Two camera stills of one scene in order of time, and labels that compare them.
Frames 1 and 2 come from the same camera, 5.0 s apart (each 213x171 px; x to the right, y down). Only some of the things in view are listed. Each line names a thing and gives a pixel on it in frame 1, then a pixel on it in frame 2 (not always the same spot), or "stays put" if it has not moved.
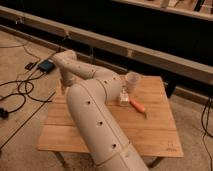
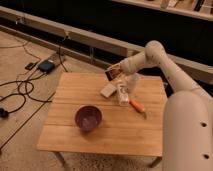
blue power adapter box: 45,66 stays put
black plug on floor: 3,113 stays put
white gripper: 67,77 -> 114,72
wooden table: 153,136 stays put
